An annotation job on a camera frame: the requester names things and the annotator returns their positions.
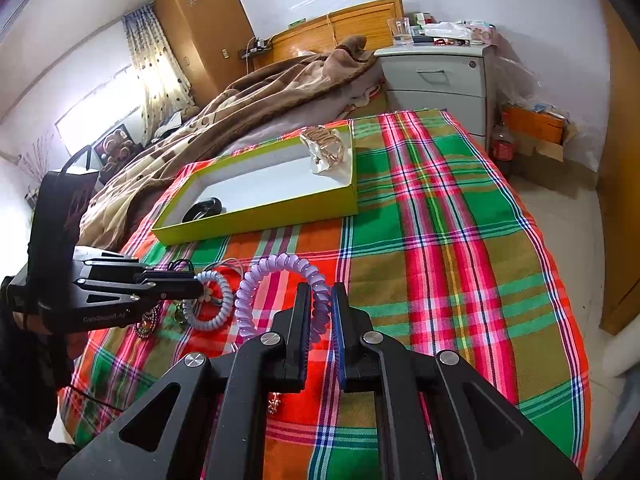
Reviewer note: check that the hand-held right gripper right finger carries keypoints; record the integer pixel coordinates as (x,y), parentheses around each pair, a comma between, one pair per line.
(339,340)

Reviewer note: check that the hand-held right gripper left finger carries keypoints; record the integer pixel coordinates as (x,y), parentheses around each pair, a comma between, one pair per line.
(302,330)

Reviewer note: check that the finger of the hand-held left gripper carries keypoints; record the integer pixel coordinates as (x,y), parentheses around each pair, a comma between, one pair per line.
(125,266)
(150,291)

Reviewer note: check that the black hair elastic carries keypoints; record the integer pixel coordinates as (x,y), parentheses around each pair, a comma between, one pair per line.
(182,261)

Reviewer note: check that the yellow-green cardboard box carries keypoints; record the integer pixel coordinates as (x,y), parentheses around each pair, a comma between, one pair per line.
(260,220)

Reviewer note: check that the person's left forearm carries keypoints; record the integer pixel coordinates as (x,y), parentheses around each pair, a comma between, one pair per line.
(25,400)

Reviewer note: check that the person's left hand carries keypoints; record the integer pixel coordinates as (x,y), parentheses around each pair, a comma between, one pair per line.
(22,319)

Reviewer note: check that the thin grey hair elastic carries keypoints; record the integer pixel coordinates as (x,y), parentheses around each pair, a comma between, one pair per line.
(235,261)

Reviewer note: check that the teddy bear picture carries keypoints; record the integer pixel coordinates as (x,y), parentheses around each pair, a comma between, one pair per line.
(112,147)

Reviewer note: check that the window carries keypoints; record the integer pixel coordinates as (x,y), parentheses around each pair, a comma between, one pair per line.
(95,110)

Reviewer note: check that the plaid bedsheet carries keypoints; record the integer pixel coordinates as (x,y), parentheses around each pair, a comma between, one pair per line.
(440,240)

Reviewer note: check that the clear and gold hair clip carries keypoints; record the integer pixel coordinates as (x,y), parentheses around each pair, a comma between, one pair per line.
(325,152)

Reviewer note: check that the dotted curtain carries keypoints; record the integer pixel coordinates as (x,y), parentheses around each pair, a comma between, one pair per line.
(155,70)

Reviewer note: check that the brown patterned blanket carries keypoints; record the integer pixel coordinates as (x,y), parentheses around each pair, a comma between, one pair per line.
(240,105)

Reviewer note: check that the cola bottle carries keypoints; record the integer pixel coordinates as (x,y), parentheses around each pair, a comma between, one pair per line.
(502,147)

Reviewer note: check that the power strip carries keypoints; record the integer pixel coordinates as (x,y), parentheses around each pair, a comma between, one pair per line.
(256,47)

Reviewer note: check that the wooden wardrobe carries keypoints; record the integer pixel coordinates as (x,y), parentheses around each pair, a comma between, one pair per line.
(200,20)

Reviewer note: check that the grey nightstand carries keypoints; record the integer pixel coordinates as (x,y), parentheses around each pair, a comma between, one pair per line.
(435,90)

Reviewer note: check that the orange box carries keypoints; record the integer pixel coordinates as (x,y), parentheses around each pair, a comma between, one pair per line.
(532,122)

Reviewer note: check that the wooden headboard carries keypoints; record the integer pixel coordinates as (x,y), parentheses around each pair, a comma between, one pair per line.
(310,32)

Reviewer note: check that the clear drinking glass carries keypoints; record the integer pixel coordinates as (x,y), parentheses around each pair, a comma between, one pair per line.
(400,31)

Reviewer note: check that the wooden door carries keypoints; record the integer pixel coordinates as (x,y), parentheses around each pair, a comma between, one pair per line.
(622,185)

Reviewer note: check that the pile of packets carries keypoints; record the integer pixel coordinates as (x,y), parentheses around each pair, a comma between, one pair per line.
(455,30)

